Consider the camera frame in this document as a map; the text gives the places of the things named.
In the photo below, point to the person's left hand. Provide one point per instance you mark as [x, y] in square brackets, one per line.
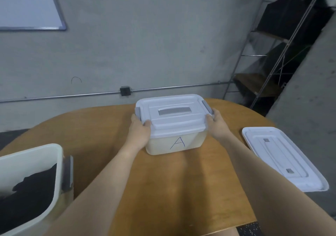
[139, 134]

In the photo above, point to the person's right hand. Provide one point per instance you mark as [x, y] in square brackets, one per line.
[219, 129]

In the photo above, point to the white plastic bin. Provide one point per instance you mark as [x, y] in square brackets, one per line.
[162, 145]
[26, 160]

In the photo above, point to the white tray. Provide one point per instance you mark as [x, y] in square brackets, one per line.
[283, 157]
[173, 119]

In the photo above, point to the stack of black gloves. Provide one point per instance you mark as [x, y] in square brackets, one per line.
[5, 201]

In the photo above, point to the pile of black gloves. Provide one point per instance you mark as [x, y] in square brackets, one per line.
[5, 212]

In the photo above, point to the person's right forearm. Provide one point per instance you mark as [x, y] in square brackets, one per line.
[273, 191]

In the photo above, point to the person's left forearm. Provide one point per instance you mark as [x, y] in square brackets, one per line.
[94, 196]

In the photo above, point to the person's black shorts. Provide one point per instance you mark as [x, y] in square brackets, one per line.
[249, 229]

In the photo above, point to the whiteboard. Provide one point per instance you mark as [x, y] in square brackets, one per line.
[26, 2]

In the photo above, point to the grey wall pipe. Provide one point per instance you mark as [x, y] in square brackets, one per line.
[63, 94]

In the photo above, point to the metal rack frame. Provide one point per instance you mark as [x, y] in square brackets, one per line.
[283, 44]

